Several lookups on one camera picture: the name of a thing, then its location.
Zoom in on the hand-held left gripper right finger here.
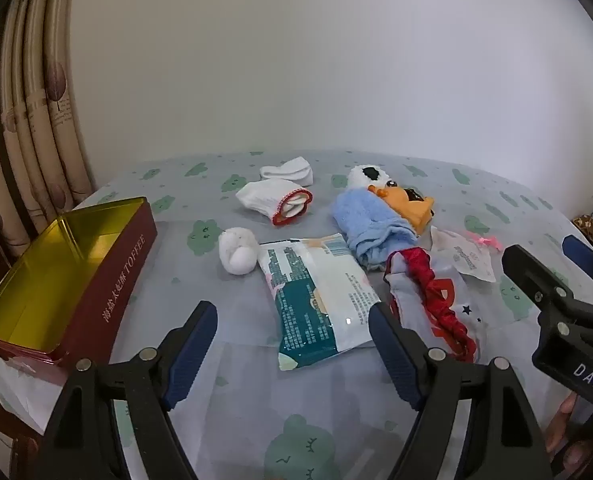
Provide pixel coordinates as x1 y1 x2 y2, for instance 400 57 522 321
367 303 547 480

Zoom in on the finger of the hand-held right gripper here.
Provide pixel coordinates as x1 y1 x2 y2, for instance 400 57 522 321
501 244 593 333
562 234 593 306

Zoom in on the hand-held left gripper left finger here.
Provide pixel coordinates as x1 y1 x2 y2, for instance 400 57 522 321
35 300 218 480

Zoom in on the grey cloth with red ruffle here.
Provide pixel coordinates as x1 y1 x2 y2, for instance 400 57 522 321
383 247 478 365

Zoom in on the teal and white wipes packet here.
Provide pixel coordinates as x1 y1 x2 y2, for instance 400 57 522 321
257 233 382 372

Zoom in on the white sock ball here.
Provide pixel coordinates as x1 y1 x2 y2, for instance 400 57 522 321
218 227 258 275

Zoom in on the orange rubber toy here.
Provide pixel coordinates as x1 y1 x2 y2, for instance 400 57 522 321
367 183 436 236

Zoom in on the light blue towel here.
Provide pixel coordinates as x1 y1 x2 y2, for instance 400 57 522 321
330 187 421 273

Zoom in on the red and gold tin box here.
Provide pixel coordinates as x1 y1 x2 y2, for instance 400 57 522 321
0 197 158 365

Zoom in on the white sock with red trim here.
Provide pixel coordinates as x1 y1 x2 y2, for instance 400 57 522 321
235 180 313 226

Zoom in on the white plush toy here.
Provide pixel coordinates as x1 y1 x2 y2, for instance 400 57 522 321
347 164 394 192

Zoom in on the person's right hand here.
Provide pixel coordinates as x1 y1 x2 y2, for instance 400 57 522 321
546 392 578 476

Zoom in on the green cloud print bed sheet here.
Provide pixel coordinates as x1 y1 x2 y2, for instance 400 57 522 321
0 149 593 480

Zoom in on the beige tree print curtain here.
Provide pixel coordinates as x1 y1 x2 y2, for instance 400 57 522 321
0 0 97 261

